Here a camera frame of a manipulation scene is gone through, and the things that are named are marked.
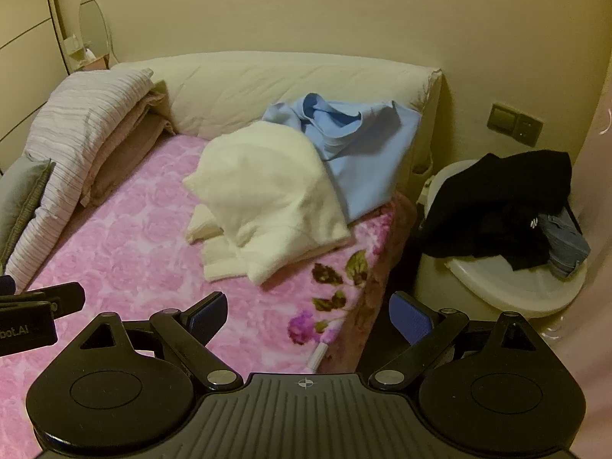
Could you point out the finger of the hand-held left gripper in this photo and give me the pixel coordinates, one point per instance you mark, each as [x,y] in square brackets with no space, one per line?
[28,310]
[57,296]

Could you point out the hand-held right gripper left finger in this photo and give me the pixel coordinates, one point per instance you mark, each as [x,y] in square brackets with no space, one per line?
[210,318]

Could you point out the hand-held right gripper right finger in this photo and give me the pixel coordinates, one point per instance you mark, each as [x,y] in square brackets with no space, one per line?
[409,320]

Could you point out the cream knitted sweater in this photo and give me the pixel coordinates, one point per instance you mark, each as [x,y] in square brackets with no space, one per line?
[267,191]

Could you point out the pink floral blanket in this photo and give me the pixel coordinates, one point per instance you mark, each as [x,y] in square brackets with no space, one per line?
[134,248]

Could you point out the white round nightstand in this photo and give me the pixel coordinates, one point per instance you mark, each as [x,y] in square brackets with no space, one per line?
[502,289]

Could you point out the grey pillow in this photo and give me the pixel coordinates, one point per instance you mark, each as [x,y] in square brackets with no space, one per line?
[24,201]

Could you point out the black garment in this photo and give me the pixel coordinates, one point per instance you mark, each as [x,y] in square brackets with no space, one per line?
[502,201]

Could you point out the light blue garment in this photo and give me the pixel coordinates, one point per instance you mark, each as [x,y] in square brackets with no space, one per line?
[377,162]

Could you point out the grey-blue folded jeans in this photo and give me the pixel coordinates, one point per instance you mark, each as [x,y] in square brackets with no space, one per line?
[566,248]

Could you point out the striped folded quilt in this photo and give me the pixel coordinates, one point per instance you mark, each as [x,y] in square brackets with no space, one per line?
[71,119]

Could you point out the beige folded blanket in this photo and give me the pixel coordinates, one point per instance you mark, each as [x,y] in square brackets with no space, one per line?
[138,138]

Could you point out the cream padded headboard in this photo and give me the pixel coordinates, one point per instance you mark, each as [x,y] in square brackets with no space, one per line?
[229,91]

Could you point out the small dressing table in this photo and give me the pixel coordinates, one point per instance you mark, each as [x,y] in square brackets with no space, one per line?
[93,62]

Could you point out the cream wardrobe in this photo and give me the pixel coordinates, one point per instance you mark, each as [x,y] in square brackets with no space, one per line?
[24,57]

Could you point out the oval mirror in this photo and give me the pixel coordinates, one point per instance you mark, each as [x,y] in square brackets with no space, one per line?
[92,21]

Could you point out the double wall switch panel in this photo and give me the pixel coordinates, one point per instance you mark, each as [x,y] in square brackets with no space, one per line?
[514,124]

